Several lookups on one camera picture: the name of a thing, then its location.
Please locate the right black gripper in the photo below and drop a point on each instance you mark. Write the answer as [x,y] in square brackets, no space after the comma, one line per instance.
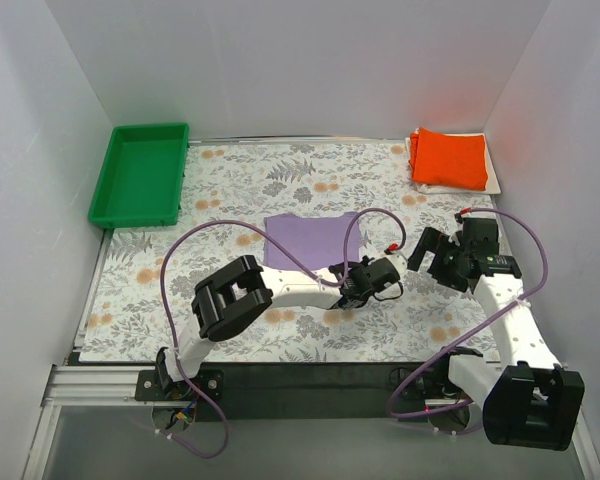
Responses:
[438,255]

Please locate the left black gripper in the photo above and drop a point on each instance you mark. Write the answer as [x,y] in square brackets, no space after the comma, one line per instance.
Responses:
[356,288]

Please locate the purple t shirt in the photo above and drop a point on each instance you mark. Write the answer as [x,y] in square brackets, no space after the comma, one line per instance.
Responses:
[316,242]

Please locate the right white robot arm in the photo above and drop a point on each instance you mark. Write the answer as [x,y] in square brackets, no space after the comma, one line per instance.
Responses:
[530,400]

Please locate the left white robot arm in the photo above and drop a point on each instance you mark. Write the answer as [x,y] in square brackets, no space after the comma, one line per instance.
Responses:
[226,303]

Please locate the folded white t shirt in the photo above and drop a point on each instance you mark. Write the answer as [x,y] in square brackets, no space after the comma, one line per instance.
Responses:
[492,184]

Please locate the folded orange t shirt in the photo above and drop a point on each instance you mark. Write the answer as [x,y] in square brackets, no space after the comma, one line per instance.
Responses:
[455,161]

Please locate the floral patterned table mat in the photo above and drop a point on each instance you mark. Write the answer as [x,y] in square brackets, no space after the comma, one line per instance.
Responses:
[149,275]

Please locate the green plastic tray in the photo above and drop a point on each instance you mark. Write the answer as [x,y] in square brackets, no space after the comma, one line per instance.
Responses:
[141,177]

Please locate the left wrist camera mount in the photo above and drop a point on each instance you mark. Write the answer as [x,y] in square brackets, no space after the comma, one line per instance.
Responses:
[395,255]

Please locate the aluminium frame rail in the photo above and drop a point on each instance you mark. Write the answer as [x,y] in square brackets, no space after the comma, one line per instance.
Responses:
[91,427]

